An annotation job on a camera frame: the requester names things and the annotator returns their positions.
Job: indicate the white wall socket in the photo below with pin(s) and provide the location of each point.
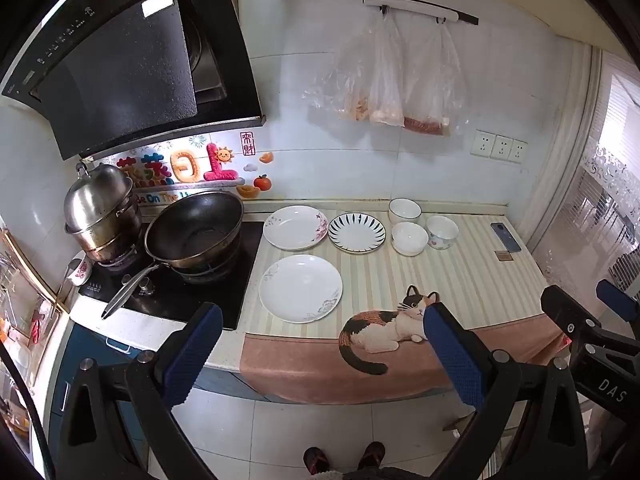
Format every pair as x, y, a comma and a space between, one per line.
501, 147
483, 143
518, 151

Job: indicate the white plate pink flowers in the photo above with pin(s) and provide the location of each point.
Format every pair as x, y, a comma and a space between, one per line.
295, 227

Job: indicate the black gas cooktop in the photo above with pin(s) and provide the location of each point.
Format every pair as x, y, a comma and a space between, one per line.
235, 300

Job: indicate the blue smartphone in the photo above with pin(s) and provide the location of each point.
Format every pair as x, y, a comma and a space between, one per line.
506, 237

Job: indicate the white bowl dark rim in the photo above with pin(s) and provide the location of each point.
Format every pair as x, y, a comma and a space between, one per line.
405, 209

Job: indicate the colourful wall sticker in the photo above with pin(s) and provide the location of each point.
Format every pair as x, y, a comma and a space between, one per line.
185, 165

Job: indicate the plain white bowl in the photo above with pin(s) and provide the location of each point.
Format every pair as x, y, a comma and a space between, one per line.
410, 239

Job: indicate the white wall hook rail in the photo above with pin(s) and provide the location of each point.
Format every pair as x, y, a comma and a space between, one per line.
415, 6

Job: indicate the blue kitchen cabinet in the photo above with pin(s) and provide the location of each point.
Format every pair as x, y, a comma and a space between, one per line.
90, 340

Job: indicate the person's right shoe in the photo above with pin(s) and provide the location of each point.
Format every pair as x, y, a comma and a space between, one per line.
371, 455

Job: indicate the stainless steel steamer pot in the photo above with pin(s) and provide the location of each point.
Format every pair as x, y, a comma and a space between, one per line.
100, 200

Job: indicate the white plate blue striped rim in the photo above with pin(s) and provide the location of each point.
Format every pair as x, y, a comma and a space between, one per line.
357, 232

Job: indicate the large white plate grey flowers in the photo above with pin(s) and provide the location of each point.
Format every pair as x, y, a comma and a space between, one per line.
300, 287

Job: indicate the small brown card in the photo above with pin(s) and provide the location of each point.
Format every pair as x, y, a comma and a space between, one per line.
504, 256

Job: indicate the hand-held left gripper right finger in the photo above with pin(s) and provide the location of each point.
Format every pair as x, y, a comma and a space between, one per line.
455, 355

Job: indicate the sliding glass door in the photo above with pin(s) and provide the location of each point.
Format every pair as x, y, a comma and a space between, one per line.
600, 185

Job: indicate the striped cat print mat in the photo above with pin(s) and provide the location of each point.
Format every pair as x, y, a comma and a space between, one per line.
380, 280

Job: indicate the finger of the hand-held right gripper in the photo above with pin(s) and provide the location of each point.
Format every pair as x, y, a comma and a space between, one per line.
565, 305
620, 297

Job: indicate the black range hood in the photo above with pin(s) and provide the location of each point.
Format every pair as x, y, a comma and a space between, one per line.
125, 85

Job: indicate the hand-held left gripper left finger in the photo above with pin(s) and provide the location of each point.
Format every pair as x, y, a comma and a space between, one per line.
192, 355

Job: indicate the small red patterned cup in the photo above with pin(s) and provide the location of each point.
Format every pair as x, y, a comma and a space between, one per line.
81, 272

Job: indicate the white bowl floral print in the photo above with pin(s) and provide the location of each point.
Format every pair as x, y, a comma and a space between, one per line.
442, 232

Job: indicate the cluttered kitchen rack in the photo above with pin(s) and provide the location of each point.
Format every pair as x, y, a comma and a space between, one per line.
25, 300

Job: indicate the person's left shoe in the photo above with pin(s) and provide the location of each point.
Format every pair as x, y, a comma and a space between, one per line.
317, 460

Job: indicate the clear plastic bag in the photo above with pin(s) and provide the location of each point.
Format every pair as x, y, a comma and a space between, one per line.
387, 85
432, 90
345, 80

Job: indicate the person's shoe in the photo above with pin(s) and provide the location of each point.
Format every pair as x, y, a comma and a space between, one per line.
371, 455
317, 460

